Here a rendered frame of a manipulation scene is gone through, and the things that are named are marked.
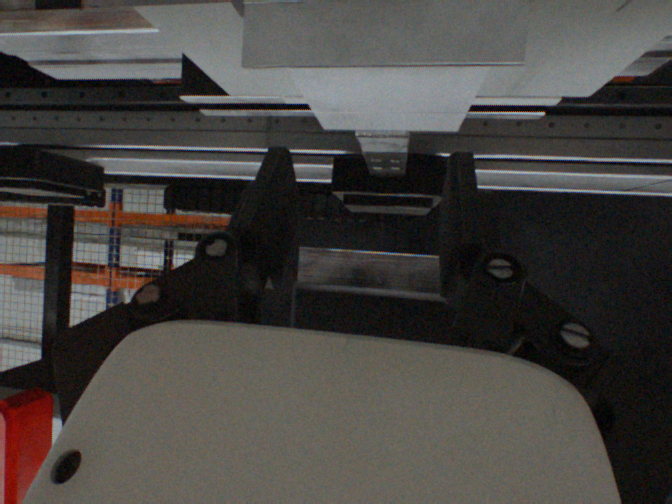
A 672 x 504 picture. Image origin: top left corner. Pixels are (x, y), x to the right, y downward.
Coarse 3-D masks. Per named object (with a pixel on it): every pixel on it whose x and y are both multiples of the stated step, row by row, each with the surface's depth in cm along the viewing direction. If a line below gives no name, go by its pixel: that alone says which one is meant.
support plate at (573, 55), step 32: (544, 0) 11; (576, 0) 11; (608, 0) 11; (640, 0) 11; (192, 32) 14; (224, 32) 14; (544, 32) 13; (576, 32) 13; (608, 32) 12; (640, 32) 12; (224, 64) 17; (544, 64) 15; (576, 64) 15; (608, 64) 14; (576, 96) 18
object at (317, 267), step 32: (320, 256) 21; (352, 256) 21; (384, 256) 21; (416, 256) 21; (320, 288) 21; (352, 288) 20; (384, 288) 21; (416, 288) 21; (320, 320) 20; (352, 320) 20; (384, 320) 20; (416, 320) 20; (448, 320) 19
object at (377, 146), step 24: (360, 144) 27; (384, 144) 26; (408, 144) 26; (336, 168) 40; (360, 168) 39; (384, 168) 35; (408, 168) 39; (432, 168) 38; (336, 192) 40; (360, 192) 39; (384, 192) 39; (408, 192) 39; (432, 192) 38
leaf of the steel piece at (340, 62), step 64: (256, 0) 12; (320, 0) 11; (384, 0) 11; (448, 0) 11; (512, 0) 11; (256, 64) 12; (320, 64) 11; (384, 64) 11; (448, 64) 11; (512, 64) 11
